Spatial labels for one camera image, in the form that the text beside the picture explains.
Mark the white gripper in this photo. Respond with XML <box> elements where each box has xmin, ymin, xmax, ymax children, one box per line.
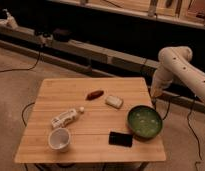
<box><xmin>150</xmin><ymin>66</ymin><xmax>173</xmax><ymax>98</ymax></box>

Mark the reddish brown pepper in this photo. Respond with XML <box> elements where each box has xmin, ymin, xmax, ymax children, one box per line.
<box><xmin>86</xmin><ymin>90</ymin><xmax>104</xmax><ymax>100</ymax></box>

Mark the white plastic bottle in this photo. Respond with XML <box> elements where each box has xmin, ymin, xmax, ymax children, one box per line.
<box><xmin>51</xmin><ymin>107</ymin><xmax>85</xmax><ymax>129</ymax></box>

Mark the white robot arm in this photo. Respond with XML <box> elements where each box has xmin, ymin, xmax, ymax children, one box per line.
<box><xmin>150</xmin><ymin>46</ymin><xmax>205</xmax><ymax>105</ymax></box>

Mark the green bowl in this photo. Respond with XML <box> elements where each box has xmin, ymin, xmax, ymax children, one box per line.
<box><xmin>127</xmin><ymin>105</ymin><xmax>163</xmax><ymax>139</ymax></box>

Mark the white sponge block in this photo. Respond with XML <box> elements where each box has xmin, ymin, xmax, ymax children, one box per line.
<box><xmin>105</xmin><ymin>95</ymin><xmax>123</xmax><ymax>109</ymax></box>

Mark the black rectangular sponge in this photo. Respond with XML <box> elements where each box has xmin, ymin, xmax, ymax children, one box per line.
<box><xmin>109</xmin><ymin>132</ymin><xmax>133</xmax><ymax>147</ymax></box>

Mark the black device on ledge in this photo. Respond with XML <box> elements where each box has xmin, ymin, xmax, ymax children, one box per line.
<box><xmin>53</xmin><ymin>29</ymin><xmax>72</xmax><ymax>42</ymax></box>

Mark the white cup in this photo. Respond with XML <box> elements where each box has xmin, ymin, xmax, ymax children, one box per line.
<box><xmin>48</xmin><ymin>128</ymin><xmax>71</xmax><ymax>152</ymax></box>

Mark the white object on ledge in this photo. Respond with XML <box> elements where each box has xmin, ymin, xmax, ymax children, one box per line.
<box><xmin>0</xmin><ymin>9</ymin><xmax>18</xmax><ymax>29</ymax></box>

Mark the black cable right side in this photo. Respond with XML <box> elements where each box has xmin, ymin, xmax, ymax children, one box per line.
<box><xmin>186</xmin><ymin>96</ymin><xmax>204</xmax><ymax>171</ymax></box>

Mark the black cable on floor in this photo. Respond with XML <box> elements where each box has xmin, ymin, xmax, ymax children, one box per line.
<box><xmin>0</xmin><ymin>49</ymin><xmax>42</xmax><ymax>75</ymax></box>

